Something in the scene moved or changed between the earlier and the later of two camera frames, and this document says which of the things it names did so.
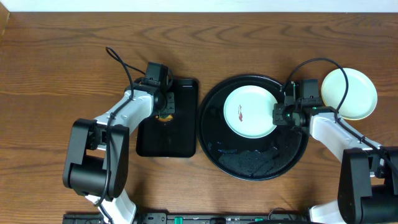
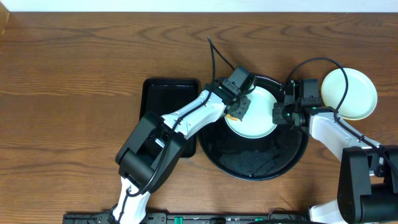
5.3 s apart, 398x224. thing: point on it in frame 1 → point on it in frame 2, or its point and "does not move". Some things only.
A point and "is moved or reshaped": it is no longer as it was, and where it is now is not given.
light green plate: [360, 98] does not move
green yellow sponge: [169, 117] is moved or reshaped
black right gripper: [278, 119] does not move
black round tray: [249, 159] does not move
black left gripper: [168, 109] → [241, 107]
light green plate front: [248, 112] does not move
